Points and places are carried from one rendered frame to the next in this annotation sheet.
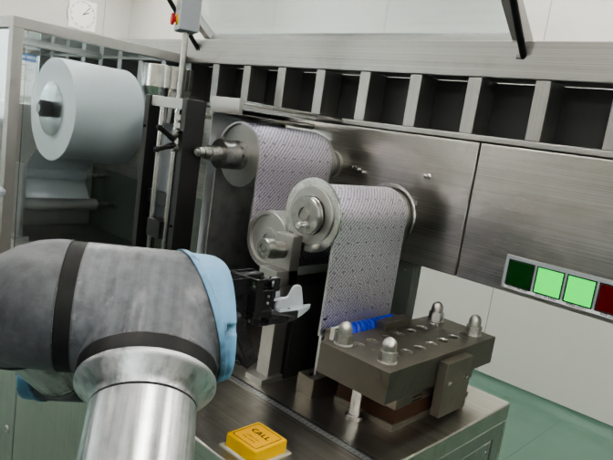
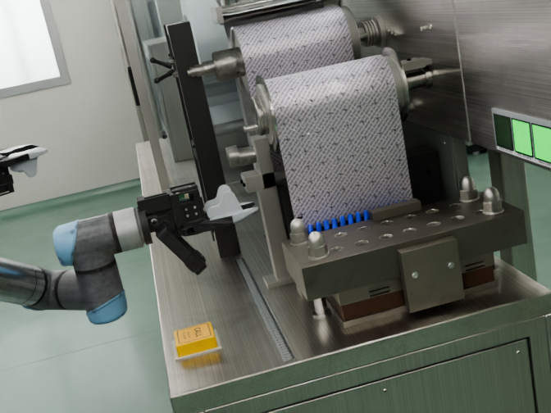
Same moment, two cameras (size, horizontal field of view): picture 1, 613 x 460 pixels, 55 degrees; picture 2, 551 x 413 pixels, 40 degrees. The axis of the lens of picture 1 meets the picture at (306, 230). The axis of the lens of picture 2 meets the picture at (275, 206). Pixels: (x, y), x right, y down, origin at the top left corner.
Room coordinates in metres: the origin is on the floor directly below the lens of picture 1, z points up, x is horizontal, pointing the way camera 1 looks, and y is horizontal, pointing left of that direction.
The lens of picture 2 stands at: (0.04, -0.90, 1.48)
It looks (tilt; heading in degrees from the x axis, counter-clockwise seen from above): 16 degrees down; 39
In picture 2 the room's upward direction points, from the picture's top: 12 degrees counter-clockwise
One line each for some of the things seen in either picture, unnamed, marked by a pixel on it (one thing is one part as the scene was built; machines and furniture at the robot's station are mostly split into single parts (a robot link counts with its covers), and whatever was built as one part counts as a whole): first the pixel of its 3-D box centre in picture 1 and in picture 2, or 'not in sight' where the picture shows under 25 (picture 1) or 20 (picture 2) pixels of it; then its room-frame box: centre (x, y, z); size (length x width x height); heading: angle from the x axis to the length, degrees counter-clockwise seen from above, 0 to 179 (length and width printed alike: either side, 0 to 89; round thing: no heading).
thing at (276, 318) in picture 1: (274, 315); (209, 223); (0.98, 0.03, 1.09); 0.09 x 0.05 x 0.02; 129
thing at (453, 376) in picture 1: (452, 384); (431, 274); (1.11, -0.33, 0.96); 0.10 x 0.03 x 0.11; 138
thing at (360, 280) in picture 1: (362, 285); (348, 174); (1.21, -0.13, 1.11); 0.23 x 0.01 x 0.18; 138
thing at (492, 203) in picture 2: (474, 324); (491, 199); (1.25, -0.39, 1.05); 0.04 x 0.04 x 0.04
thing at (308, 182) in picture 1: (312, 214); (266, 114); (1.16, -0.01, 1.25); 0.15 x 0.01 x 0.15; 48
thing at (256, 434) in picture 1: (256, 443); (195, 339); (0.88, 0.03, 0.91); 0.07 x 0.07 x 0.02; 48
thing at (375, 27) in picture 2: (323, 162); (365, 34); (1.55, -0.02, 1.33); 0.07 x 0.07 x 0.07; 48
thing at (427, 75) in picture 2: not in sight; (412, 80); (1.38, -0.20, 1.25); 0.07 x 0.04 x 0.04; 138
